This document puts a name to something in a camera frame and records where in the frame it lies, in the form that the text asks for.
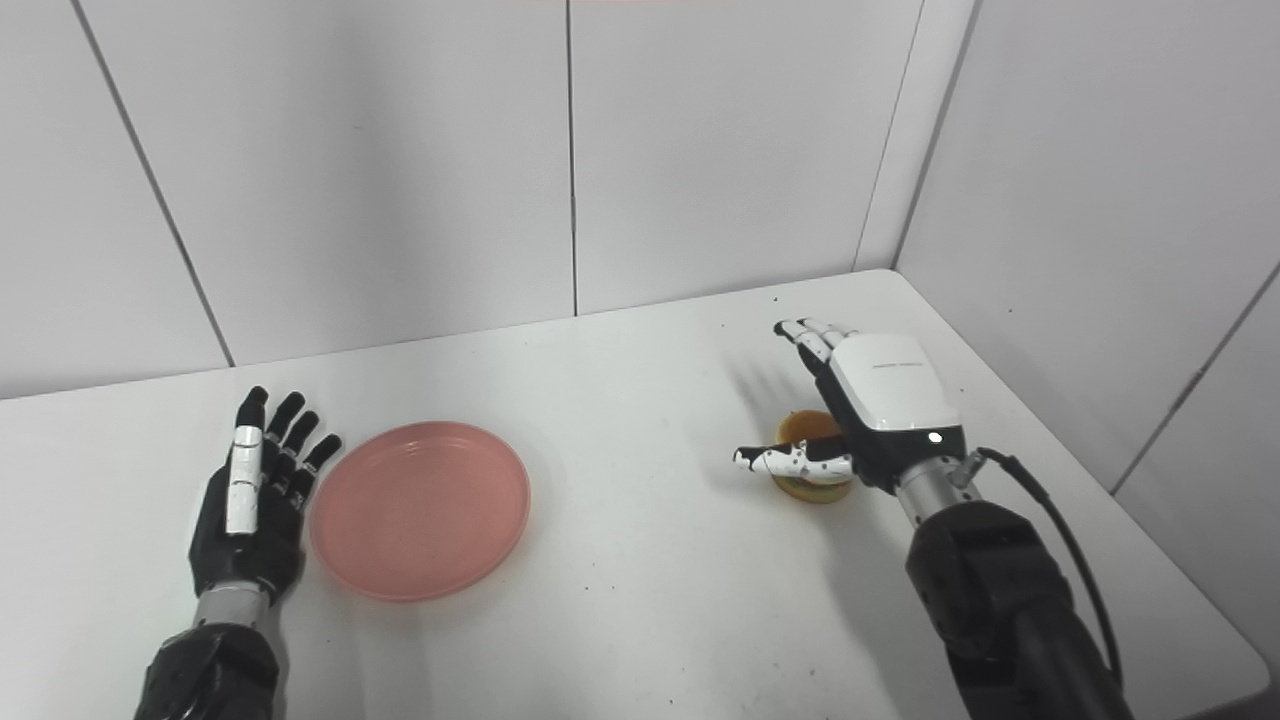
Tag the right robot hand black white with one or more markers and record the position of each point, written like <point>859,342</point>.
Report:
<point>880,410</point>

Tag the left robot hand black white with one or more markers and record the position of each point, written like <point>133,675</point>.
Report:
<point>250,500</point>

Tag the toy hamburger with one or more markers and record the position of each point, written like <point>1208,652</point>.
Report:
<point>805,450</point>

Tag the pink round plate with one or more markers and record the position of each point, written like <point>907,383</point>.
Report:
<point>420,510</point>

